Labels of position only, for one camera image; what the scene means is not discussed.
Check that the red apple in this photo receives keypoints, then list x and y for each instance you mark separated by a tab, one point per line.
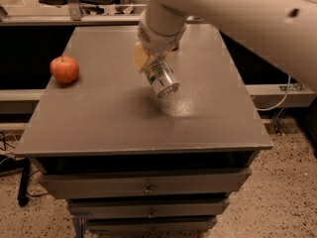
65	69

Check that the black stand leg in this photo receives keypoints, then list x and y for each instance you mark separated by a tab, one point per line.
22	193

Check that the silver green 7up can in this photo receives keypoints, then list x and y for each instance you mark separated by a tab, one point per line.
161	78

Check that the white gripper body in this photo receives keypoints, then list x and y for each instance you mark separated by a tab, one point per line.
158	38

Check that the grey drawer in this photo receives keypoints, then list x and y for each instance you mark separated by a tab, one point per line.
79	186
150	225
148	208

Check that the grey metal railing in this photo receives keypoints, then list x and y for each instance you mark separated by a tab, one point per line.
74	13

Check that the top grey drawer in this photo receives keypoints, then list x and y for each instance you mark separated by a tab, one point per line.
79	186

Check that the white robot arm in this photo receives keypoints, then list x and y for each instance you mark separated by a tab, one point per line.
282	32

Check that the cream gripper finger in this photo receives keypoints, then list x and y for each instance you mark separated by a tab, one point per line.
165	54
141	56

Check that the grey drawer cabinet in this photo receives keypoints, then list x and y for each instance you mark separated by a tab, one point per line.
110	121

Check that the bottom grey drawer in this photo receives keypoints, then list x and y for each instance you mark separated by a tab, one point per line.
150	225

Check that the middle grey drawer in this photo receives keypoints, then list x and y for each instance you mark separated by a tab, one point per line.
148	208

